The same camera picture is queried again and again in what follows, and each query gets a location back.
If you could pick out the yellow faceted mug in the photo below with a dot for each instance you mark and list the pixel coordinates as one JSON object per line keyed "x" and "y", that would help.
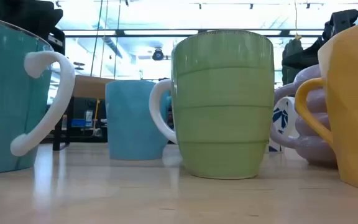
{"x": 356, "y": 109}

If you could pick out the black ceiling spotlight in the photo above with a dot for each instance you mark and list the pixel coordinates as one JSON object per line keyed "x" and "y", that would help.
{"x": 158, "y": 54}

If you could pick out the blue storage bin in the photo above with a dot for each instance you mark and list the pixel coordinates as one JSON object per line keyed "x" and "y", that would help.
{"x": 79, "y": 123}

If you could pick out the light blue faceted mug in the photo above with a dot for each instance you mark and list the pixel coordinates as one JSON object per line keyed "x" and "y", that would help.
{"x": 132, "y": 124}

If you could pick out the wooden shelf black legs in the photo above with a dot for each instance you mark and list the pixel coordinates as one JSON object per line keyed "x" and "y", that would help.
{"x": 89, "y": 87}

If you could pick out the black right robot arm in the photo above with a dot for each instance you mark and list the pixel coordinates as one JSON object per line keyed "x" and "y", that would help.
{"x": 340, "y": 21}

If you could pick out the black metal rig frame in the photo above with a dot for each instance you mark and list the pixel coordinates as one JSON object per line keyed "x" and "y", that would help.
{"x": 120, "y": 32}

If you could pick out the white mug blue leaves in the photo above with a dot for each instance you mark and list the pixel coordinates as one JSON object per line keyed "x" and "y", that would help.
{"x": 286, "y": 109}

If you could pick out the lilac ringed mug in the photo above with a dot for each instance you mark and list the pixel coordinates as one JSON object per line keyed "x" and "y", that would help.
{"x": 314, "y": 149}

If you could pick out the green ribbed mug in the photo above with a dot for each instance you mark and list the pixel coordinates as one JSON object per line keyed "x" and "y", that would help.
{"x": 222, "y": 109}

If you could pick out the yellow pole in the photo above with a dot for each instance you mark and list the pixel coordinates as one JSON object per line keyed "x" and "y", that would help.
{"x": 96, "y": 112}

